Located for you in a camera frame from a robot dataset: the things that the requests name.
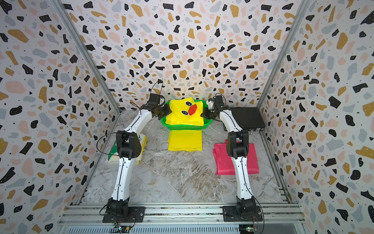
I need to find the green plastic basket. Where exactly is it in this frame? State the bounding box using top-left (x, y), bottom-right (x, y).
top-left (161, 100), bottom-right (212, 130)

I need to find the yellow duck raincoat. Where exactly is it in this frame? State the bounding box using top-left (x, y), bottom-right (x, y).
top-left (165, 97), bottom-right (204, 126)

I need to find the plain yellow raincoat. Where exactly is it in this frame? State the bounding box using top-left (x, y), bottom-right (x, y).
top-left (168, 130), bottom-right (203, 152)

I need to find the pink raincoat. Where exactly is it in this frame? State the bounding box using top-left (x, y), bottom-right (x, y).
top-left (213, 140), bottom-right (260, 176)

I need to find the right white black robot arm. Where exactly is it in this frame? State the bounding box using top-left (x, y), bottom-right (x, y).
top-left (201, 106), bottom-right (257, 220)

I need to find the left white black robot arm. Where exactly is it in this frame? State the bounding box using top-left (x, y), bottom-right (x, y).
top-left (105, 104), bottom-right (171, 220)

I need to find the white green dinosaur raincoat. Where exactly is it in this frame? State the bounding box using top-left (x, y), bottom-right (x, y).
top-left (107, 134), bottom-right (148, 165)

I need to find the black hard case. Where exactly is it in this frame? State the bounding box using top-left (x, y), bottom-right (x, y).
top-left (219, 107), bottom-right (265, 132)

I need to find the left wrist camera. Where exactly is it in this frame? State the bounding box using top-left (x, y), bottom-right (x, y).
top-left (147, 93), bottom-right (166, 106)

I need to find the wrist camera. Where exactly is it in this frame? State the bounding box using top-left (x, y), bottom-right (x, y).
top-left (147, 93), bottom-right (166, 106)
top-left (206, 94), bottom-right (226, 110)

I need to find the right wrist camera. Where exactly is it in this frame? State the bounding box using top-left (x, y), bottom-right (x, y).
top-left (206, 94), bottom-right (226, 110)

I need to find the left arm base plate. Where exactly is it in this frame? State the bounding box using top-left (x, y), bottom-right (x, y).
top-left (102, 206), bottom-right (146, 223)

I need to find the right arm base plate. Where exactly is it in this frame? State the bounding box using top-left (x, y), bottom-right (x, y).
top-left (222, 206), bottom-right (264, 222)

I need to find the aluminium front rail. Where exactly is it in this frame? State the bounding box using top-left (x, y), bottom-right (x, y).
top-left (57, 203), bottom-right (309, 234)

